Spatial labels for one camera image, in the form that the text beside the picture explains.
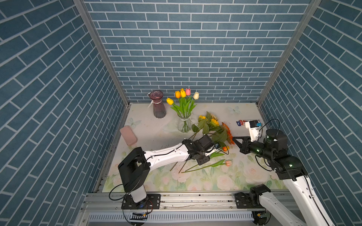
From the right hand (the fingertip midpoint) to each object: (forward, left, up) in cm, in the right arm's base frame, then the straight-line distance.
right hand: (235, 139), depth 68 cm
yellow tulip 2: (+28, +28, +4) cm, 40 cm away
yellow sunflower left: (+25, +14, -23) cm, 37 cm away
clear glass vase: (+21, +27, -21) cm, 40 cm away
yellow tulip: (+22, +36, +2) cm, 42 cm away
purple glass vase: (+33, +48, -19) cm, 61 cm away
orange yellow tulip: (+28, +28, +4) cm, 40 cm away
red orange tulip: (+8, -1, -25) cm, 26 cm away
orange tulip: (+25, +31, +4) cm, 41 cm away
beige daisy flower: (+32, +7, -21) cm, 39 cm away
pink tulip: (+30, +26, +3) cm, 40 cm away
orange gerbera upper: (+16, -4, -21) cm, 27 cm away
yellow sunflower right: (+26, +6, -22) cm, 34 cm away
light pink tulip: (-2, -2, -25) cm, 25 cm away
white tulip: (+27, +20, +3) cm, 34 cm away
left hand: (-2, +11, -18) cm, 22 cm away
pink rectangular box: (+12, +66, -26) cm, 72 cm away
